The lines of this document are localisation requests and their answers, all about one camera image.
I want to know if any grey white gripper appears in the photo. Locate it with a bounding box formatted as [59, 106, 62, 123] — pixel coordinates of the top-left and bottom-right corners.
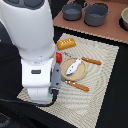
[21, 58, 61, 104]

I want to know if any red toy tomato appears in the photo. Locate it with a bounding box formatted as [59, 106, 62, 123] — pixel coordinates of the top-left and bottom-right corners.
[56, 52, 62, 63]

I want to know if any white blue toy fish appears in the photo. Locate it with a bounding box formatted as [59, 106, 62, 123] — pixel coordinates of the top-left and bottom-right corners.
[66, 59, 81, 75]

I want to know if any yellow toy bread loaf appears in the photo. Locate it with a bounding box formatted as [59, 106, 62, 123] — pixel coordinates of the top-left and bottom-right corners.
[57, 38, 76, 50]

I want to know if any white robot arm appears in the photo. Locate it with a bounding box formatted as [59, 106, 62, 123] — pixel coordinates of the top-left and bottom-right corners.
[0, 0, 59, 104]

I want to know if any round tan plate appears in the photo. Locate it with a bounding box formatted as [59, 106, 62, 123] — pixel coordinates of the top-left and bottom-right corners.
[60, 57, 87, 81]

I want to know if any woven beige placemat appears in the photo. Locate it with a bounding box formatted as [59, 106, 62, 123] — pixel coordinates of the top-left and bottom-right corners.
[16, 32, 120, 128]

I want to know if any small grey pot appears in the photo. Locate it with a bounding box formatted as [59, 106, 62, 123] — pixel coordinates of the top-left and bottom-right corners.
[62, 3, 82, 21]

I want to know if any large grey pot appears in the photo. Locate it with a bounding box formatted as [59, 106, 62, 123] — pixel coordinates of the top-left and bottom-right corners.
[84, 2, 110, 27]

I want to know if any brown wooden board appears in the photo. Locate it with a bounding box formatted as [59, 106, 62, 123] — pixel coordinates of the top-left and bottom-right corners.
[53, 1, 128, 43]

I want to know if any beige bowl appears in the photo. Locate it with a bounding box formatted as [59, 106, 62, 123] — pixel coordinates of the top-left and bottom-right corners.
[121, 7, 128, 30]

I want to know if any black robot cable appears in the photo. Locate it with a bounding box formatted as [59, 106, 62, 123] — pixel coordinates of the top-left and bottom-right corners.
[0, 89, 59, 108]

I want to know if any fork with wooden handle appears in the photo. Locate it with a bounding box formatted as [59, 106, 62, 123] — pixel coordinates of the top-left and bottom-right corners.
[61, 79, 89, 92]

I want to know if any knife with wooden handle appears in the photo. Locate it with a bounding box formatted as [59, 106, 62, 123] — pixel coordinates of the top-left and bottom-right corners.
[61, 50, 103, 66]

